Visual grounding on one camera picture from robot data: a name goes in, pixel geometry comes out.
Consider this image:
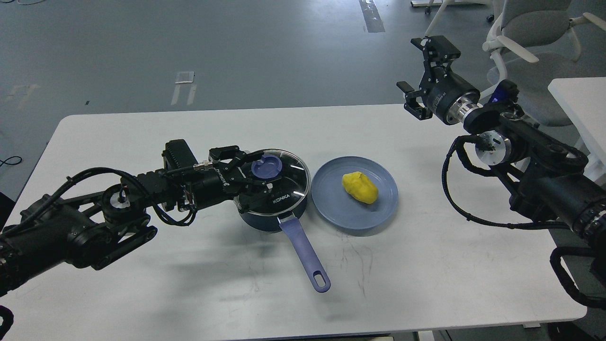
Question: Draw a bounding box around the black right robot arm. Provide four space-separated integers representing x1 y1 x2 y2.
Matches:
397 36 606 309

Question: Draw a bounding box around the dark blue saucepan purple handle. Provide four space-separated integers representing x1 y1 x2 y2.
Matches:
240 212 331 293

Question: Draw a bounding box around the yellow potato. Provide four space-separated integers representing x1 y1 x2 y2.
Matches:
341 172 378 204

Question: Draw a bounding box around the blue round plate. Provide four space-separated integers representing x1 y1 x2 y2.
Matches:
311 156 400 233

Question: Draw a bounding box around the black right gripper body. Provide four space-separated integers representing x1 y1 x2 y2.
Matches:
424 71 480 125

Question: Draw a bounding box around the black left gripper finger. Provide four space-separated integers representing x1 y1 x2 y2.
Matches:
232 178 282 211
209 145 264 178

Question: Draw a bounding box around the grey tape strip on floor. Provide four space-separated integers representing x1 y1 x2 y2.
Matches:
358 0 385 33

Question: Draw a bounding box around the grey white office chair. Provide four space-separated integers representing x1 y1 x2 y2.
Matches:
482 0 605 127

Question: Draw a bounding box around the white side table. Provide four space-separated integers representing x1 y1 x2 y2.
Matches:
548 77 606 180

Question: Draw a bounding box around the white chair base with casters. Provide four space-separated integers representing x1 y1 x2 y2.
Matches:
410 0 498 24

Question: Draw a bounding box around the glass lid blue knob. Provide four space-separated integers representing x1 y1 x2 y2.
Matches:
235 149 311 216

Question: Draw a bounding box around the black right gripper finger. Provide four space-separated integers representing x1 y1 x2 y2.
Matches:
411 36 461 86
396 81 433 120

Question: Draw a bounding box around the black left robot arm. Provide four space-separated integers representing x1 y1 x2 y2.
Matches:
0 139 281 295

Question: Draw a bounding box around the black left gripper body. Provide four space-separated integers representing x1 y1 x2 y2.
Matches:
187 162 242 209

